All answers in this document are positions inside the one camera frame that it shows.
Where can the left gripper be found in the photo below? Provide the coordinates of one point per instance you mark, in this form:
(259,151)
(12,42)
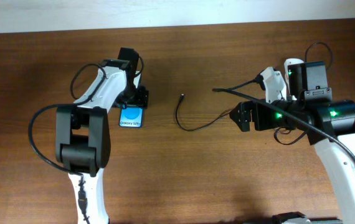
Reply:
(141,100)

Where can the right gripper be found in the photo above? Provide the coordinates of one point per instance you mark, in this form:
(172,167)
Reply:
(258,110)

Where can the blue Galaxy smartphone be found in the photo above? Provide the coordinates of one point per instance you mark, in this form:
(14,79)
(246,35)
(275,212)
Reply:
(131,118)

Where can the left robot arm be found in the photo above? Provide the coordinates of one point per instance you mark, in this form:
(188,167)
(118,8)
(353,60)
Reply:
(83,144)

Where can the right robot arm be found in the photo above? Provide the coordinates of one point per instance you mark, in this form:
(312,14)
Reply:
(301,99)

